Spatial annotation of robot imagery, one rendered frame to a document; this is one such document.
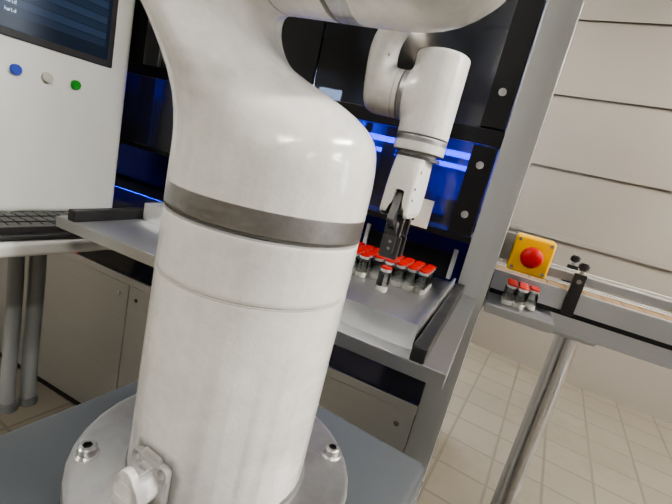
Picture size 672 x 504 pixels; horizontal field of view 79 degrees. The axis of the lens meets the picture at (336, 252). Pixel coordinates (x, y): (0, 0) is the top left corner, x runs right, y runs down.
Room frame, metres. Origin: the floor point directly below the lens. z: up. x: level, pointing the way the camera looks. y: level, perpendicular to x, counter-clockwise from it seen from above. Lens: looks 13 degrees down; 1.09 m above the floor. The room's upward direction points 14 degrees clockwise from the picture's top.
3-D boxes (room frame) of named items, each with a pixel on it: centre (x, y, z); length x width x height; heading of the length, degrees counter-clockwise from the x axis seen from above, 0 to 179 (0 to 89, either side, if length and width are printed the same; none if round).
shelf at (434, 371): (0.79, 0.08, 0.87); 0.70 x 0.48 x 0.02; 69
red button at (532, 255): (0.77, -0.36, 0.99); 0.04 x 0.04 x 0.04; 69
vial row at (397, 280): (0.77, -0.10, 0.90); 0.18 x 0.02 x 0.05; 69
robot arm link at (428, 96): (0.70, -0.09, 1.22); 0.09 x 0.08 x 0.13; 73
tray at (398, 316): (0.69, -0.06, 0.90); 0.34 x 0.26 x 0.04; 159
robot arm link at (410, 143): (0.71, -0.09, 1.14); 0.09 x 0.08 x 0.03; 159
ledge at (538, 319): (0.85, -0.41, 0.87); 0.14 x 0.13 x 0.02; 159
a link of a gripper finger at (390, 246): (0.68, -0.08, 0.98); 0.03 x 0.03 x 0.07; 69
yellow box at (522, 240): (0.82, -0.38, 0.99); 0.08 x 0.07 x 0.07; 159
